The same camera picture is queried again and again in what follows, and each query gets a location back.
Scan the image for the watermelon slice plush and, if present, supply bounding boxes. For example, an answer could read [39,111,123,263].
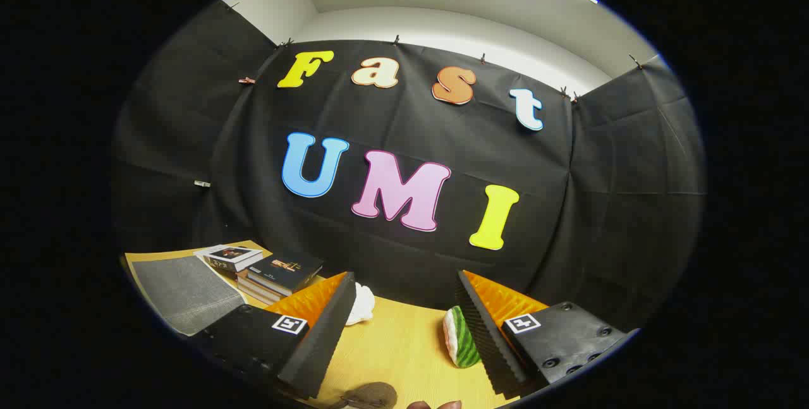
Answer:
[442,306,482,369]

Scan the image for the dark blue book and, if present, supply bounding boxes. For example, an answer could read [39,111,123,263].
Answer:
[245,252,324,296]

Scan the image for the white portrait book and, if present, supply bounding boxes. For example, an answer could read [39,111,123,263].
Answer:
[193,244,264,274]

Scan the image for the grey fabric storage box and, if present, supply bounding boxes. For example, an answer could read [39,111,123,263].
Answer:
[130,256,247,338]

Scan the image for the brown fuzzy shoe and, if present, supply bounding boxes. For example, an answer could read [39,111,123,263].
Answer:
[341,382,398,409]

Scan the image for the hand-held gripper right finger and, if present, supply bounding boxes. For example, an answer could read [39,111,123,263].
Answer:
[455,269,640,398]

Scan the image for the white plush toy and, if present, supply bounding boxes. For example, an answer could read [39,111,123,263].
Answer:
[344,281,376,326]

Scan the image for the thin beige book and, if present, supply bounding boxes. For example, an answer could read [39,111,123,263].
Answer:
[237,279,282,306]

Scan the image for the black backdrop cloth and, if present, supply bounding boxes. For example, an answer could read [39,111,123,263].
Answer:
[113,1,707,334]

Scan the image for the brown cover book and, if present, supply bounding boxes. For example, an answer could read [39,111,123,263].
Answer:
[236,269,285,301]

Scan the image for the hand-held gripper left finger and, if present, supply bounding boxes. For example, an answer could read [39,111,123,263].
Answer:
[190,272,356,400]

